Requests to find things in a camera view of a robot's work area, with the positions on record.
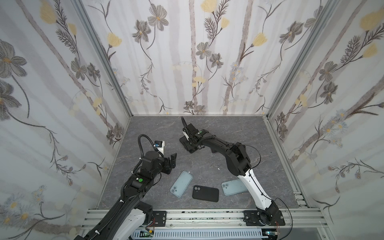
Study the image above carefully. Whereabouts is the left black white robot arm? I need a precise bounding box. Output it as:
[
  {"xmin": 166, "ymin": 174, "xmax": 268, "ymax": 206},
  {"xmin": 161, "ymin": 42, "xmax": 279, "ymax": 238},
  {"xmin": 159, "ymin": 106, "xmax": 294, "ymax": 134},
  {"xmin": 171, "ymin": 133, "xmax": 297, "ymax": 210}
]
[{"xmin": 75, "ymin": 151, "xmax": 177, "ymax": 240}]

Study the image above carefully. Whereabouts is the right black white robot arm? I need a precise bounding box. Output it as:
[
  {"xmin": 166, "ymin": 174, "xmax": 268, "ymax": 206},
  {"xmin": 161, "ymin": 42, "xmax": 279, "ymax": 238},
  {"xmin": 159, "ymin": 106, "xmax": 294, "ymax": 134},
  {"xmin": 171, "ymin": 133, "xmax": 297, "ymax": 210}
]
[{"xmin": 180, "ymin": 127, "xmax": 286, "ymax": 226}]

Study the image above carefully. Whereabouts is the right black cable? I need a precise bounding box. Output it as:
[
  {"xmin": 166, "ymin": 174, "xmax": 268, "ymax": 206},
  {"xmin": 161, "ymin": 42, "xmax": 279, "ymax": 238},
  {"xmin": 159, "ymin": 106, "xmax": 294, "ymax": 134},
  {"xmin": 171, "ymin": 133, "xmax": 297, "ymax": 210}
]
[{"xmin": 180, "ymin": 116, "xmax": 295, "ymax": 240}]

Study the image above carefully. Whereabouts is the white slotted cable duct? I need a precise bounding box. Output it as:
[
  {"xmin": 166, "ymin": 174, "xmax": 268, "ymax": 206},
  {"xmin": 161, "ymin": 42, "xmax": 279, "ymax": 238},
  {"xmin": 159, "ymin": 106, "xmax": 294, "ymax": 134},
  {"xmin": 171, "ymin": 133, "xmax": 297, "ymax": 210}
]
[{"xmin": 131, "ymin": 229, "xmax": 269, "ymax": 240}]

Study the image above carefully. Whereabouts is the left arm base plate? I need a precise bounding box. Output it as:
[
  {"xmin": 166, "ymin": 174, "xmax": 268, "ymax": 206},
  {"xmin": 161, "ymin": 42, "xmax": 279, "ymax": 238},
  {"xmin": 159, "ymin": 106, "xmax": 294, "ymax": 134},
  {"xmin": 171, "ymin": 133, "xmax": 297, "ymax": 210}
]
[{"xmin": 144, "ymin": 211, "xmax": 167, "ymax": 227}]

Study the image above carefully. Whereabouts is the black phone case front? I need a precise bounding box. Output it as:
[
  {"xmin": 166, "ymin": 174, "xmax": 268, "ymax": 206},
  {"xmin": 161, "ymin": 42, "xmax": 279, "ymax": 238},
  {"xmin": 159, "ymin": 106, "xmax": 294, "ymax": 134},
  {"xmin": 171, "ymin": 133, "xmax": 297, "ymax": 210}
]
[{"xmin": 192, "ymin": 185, "xmax": 219, "ymax": 203}]

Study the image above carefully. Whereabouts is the black phone case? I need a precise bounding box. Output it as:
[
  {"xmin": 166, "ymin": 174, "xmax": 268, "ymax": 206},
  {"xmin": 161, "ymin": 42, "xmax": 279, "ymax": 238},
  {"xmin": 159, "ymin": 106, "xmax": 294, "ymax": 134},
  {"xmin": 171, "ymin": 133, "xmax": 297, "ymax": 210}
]
[
  {"xmin": 179, "ymin": 136, "xmax": 198, "ymax": 154},
  {"xmin": 192, "ymin": 185, "xmax": 219, "ymax": 203}
]

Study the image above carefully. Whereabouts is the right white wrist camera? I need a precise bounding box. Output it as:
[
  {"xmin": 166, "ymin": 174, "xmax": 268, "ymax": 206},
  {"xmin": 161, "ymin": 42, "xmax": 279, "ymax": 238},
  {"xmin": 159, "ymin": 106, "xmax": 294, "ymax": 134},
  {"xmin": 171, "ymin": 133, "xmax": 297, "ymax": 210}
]
[{"xmin": 183, "ymin": 130, "xmax": 190, "ymax": 141}]

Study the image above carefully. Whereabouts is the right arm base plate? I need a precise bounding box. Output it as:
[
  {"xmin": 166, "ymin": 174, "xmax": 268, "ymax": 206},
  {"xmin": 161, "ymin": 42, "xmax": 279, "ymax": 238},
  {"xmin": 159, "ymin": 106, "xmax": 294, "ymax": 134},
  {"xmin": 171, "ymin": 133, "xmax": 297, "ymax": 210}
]
[{"xmin": 243, "ymin": 211, "xmax": 286, "ymax": 227}]

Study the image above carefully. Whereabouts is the pale blue phone right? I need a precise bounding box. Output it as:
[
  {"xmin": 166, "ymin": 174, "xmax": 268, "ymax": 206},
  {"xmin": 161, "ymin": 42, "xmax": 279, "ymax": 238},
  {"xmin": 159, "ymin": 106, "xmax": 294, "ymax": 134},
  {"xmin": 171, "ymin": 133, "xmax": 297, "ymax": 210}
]
[{"xmin": 221, "ymin": 179, "xmax": 248, "ymax": 196}]

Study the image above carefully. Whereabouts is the pale blue phone left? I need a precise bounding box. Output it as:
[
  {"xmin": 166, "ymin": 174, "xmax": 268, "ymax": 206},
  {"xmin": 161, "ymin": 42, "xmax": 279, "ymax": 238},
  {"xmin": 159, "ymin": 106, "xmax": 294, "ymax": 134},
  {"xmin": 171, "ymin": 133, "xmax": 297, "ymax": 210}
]
[{"xmin": 170, "ymin": 171, "xmax": 193, "ymax": 198}]

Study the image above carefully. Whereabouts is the small green circuit board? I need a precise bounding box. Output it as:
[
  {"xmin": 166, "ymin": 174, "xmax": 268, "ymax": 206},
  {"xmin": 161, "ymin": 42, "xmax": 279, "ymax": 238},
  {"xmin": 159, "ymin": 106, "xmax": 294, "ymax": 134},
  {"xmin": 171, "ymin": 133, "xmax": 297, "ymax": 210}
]
[{"xmin": 139, "ymin": 230, "xmax": 154, "ymax": 238}]

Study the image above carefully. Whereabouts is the aluminium front rail frame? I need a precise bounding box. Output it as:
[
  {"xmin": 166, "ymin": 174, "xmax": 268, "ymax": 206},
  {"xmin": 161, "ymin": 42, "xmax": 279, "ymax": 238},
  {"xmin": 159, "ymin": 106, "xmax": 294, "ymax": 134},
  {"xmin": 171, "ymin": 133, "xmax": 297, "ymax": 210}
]
[{"xmin": 78, "ymin": 208, "xmax": 331, "ymax": 240}]

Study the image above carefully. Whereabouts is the left black corrugated cable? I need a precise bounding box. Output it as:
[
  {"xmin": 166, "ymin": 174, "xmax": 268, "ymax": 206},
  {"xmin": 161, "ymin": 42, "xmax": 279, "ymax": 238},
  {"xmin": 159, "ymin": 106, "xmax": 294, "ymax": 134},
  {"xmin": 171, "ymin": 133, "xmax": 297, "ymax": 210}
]
[{"xmin": 131, "ymin": 134, "xmax": 158, "ymax": 175}]

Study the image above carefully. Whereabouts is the pale blue phone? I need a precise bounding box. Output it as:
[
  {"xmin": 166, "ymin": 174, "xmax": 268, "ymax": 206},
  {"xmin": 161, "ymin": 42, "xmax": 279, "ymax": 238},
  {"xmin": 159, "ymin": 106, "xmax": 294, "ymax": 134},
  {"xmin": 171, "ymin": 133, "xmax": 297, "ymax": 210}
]
[
  {"xmin": 221, "ymin": 179, "xmax": 248, "ymax": 196},
  {"xmin": 170, "ymin": 171, "xmax": 193, "ymax": 198}
]

